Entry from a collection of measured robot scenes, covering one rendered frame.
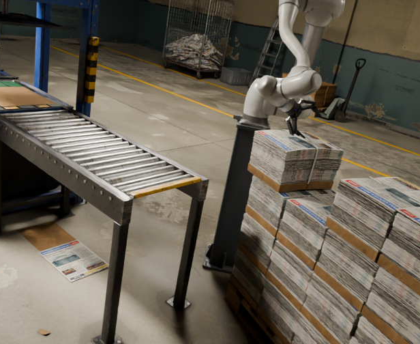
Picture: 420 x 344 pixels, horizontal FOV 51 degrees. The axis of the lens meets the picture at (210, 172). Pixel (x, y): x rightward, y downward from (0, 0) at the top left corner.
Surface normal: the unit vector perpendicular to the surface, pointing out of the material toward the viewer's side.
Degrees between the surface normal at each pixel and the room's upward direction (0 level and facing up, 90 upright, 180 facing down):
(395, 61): 90
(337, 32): 90
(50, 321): 0
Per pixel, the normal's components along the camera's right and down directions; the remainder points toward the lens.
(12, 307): 0.18, -0.92
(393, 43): -0.66, 0.16
